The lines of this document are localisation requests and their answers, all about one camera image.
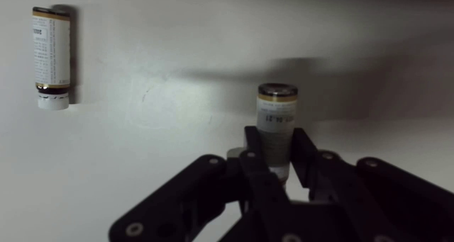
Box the brown bottle with white label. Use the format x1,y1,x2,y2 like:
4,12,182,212
32,6,71,111
257,83,299,186

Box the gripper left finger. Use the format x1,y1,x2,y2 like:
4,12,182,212
108,126,289,242

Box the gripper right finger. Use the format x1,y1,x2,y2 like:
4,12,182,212
290,128,454,242

